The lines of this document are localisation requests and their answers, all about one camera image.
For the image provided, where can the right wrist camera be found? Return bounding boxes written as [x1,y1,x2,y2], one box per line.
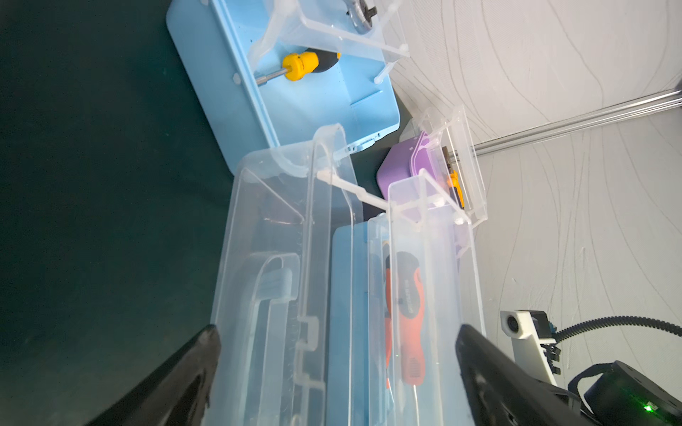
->
[500,310,561,386]

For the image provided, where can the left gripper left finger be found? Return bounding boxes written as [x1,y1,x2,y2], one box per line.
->
[89,324,221,425]

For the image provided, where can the yellow handled screwdriver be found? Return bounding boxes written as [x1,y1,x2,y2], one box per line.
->
[256,49,341,86]

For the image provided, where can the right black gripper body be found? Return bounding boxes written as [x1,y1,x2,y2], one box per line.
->
[568,360,681,425]

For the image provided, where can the blue clear toolbox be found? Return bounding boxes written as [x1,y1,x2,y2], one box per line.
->
[166,0,410,170]
[204,125,485,425]

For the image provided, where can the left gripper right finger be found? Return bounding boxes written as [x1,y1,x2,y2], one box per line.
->
[455,324,589,425]

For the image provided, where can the orange black pliers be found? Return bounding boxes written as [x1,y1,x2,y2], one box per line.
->
[449,171,465,209]

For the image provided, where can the purple clear toolbox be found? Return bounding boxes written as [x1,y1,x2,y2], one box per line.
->
[377,106,488,226]

